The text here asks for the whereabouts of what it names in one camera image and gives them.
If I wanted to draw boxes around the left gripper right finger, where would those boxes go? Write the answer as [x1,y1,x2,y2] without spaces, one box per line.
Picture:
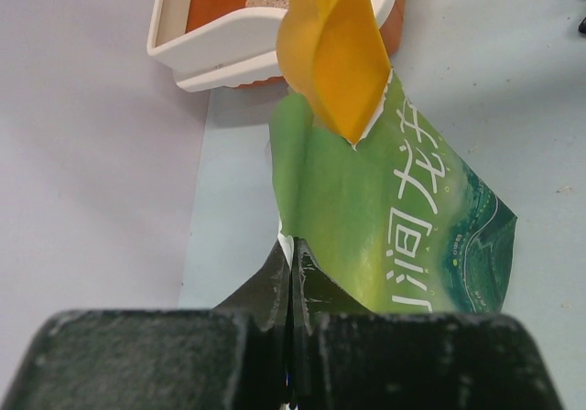
[288,239,562,409]

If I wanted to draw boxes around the green litter bag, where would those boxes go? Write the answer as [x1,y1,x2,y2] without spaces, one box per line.
[269,75,517,313]

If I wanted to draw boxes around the white orange litter box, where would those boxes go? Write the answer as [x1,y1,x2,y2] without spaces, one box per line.
[146,0,411,93]

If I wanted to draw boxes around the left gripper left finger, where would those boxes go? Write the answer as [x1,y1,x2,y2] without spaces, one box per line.
[2,245,290,409]

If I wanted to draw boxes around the orange plastic scoop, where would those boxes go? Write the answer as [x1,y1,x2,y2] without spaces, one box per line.
[276,0,391,145]

